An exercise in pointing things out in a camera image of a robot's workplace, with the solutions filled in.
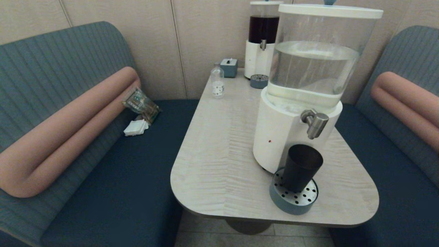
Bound black plastic cup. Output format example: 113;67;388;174
282;144;323;193

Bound silver water dispenser tap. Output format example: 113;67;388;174
301;109;329;140

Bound small clear plastic bottle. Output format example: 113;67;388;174
211;62;225;99

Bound blue tissue box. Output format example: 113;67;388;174
220;58;238;78

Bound small blue drip tray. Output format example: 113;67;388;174
250;74;270;89

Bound large clear water dispenser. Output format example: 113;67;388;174
253;4;383;174

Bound small dark drink dispenser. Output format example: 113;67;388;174
244;1;284;80

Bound clear snack bag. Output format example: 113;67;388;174
122;87;161;125

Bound white paper napkins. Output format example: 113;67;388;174
123;119;149;137

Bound large blue perforated drip tray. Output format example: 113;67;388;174
269;167;319;215

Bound teal bench with snack bag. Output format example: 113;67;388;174
0;21;199;247

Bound long pink bolster cushion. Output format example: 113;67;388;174
0;67;141;198

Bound teal empty bench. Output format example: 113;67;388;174
329;26;439;247

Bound short pink bolster cushion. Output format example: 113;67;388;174
371;71;439;153

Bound round table pedestal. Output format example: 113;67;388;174
225;218;275;235

